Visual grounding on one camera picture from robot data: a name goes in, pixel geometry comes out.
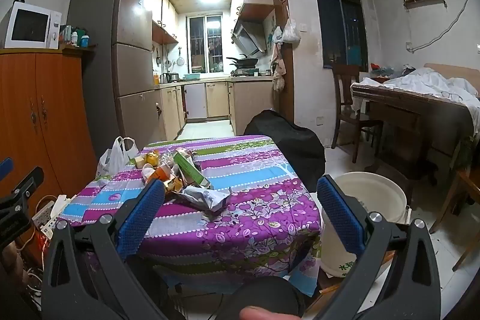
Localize dark wooden chair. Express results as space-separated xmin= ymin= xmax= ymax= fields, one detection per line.
xmin=332 ymin=63 xmax=384 ymax=163

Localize barred kitchen window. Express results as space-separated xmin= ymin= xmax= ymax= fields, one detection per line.
xmin=186 ymin=14 xmax=223 ymax=74

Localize hanging cloths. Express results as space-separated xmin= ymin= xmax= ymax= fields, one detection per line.
xmin=271 ymin=25 xmax=287 ymax=92

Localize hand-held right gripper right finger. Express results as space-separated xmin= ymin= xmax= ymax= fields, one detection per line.
xmin=317 ymin=175 xmax=442 ymax=320

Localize white wall cable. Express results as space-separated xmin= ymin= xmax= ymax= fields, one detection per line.
xmin=407 ymin=0 xmax=473 ymax=53

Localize gold foil wrapper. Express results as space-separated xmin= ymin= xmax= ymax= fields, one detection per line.
xmin=164 ymin=178 xmax=185 ymax=194

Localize person's right hand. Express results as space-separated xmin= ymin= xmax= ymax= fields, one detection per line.
xmin=239 ymin=306 xmax=280 ymax=320

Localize grey refrigerator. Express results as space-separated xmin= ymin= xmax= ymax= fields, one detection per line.
xmin=67 ymin=0 xmax=168 ymax=159

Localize orange snack packet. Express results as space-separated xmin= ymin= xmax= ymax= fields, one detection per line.
xmin=152 ymin=163 xmax=177 ymax=183

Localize white cloth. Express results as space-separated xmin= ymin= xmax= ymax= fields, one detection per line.
xmin=352 ymin=67 xmax=480 ymax=108

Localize white power strip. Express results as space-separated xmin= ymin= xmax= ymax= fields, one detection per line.
xmin=32 ymin=202 xmax=58 ymax=235

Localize dark wooden desk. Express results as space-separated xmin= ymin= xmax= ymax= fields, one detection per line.
xmin=350 ymin=80 xmax=477 ymax=189

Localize dark window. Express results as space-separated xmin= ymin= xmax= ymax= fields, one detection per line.
xmin=312 ymin=0 xmax=368 ymax=70

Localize brown wooden chair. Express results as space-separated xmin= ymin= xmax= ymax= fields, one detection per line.
xmin=429 ymin=155 xmax=480 ymax=272

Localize black cloth cover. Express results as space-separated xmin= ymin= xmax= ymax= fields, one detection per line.
xmin=244 ymin=110 xmax=326 ymax=193

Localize purple floral tablecloth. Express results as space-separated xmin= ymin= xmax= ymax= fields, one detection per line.
xmin=56 ymin=134 xmax=323 ymax=296

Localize white plastic bucket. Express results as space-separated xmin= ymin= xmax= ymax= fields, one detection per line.
xmin=319 ymin=172 xmax=408 ymax=277

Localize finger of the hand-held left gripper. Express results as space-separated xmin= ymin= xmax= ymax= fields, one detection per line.
xmin=0 ymin=158 xmax=15 ymax=180
xmin=0 ymin=166 xmax=44 ymax=227

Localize light wooden headboard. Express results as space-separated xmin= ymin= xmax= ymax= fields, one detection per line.
xmin=424 ymin=62 xmax=480 ymax=96

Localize beige kitchen counter cabinets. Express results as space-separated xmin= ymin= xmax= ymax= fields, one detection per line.
xmin=160 ymin=77 xmax=280 ymax=141

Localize black wok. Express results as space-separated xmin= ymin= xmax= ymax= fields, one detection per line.
xmin=226 ymin=55 xmax=259 ymax=68

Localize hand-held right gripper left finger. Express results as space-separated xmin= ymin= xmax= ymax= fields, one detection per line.
xmin=40 ymin=178 xmax=177 ymax=320

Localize hanging white plastic bag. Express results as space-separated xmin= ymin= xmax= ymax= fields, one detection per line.
xmin=281 ymin=18 xmax=301 ymax=43

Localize orange wooden cabinet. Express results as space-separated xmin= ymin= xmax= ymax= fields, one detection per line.
xmin=0 ymin=46 xmax=98 ymax=261

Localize green carton box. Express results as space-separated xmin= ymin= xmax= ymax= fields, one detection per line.
xmin=172 ymin=151 xmax=214 ymax=189

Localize white microwave oven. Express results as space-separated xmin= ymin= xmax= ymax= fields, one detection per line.
xmin=4 ymin=2 xmax=62 ymax=50

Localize printed foil packet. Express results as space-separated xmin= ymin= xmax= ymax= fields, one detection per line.
xmin=176 ymin=186 xmax=232 ymax=212

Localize dark green bag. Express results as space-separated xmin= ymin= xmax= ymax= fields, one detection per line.
xmin=455 ymin=136 xmax=475 ymax=171

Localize steel range hood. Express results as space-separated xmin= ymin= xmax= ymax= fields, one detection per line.
xmin=230 ymin=20 xmax=268 ymax=56

